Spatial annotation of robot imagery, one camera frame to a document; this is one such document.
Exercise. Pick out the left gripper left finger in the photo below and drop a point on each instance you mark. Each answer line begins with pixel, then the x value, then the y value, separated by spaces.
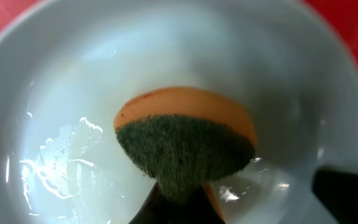
pixel 202 208

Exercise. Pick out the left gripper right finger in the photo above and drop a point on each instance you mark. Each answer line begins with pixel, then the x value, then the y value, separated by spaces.
pixel 338 192

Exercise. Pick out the green yellow sponge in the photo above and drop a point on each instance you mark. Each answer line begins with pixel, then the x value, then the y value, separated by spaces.
pixel 185 137

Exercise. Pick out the light blue plate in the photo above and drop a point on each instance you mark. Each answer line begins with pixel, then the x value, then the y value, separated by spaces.
pixel 74 178

